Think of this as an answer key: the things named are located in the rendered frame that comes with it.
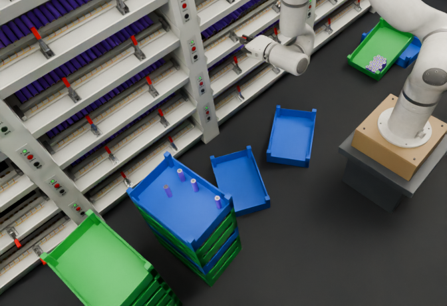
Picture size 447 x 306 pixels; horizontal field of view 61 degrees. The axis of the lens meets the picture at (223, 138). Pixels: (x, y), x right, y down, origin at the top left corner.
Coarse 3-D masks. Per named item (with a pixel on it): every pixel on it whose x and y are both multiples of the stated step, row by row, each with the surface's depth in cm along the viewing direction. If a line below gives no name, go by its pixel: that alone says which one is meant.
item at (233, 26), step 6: (270, 0) 174; (276, 0) 175; (264, 6) 172; (252, 12) 170; (258, 12) 171; (246, 18) 168; (252, 18) 170; (234, 24) 166; (240, 24) 168; (246, 24) 169; (222, 30) 164; (228, 30) 165; (216, 36) 163; (222, 36) 165; (204, 42) 161; (210, 42) 161; (204, 48) 162
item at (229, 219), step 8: (232, 208) 129; (232, 216) 133; (224, 224) 130; (168, 232) 129; (216, 232) 128; (176, 240) 129; (208, 240) 126; (184, 248) 130; (200, 248) 130; (208, 248) 129; (200, 256) 127
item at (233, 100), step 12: (252, 72) 201; (264, 72) 204; (276, 72) 205; (240, 84) 198; (252, 84) 201; (264, 84) 202; (216, 96) 194; (228, 96) 197; (240, 96) 195; (252, 96) 202; (216, 108) 194; (228, 108) 194
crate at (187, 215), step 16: (176, 160) 136; (160, 176) 139; (176, 176) 138; (192, 176) 136; (128, 192) 128; (144, 192) 136; (160, 192) 135; (176, 192) 135; (192, 192) 134; (208, 192) 133; (144, 208) 127; (160, 208) 132; (176, 208) 131; (192, 208) 130; (208, 208) 130; (224, 208) 123; (160, 224) 128; (176, 224) 127; (192, 224) 127; (208, 224) 126; (192, 240) 116
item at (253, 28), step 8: (264, 0) 176; (240, 16) 171; (264, 16) 173; (272, 16) 174; (248, 24) 170; (256, 24) 171; (264, 24) 171; (240, 32) 168; (248, 32) 169; (256, 32) 172; (224, 40) 165; (216, 48) 163; (224, 48) 164; (232, 48) 166; (208, 56) 162; (216, 56) 162; (224, 56) 167; (208, 64) 161
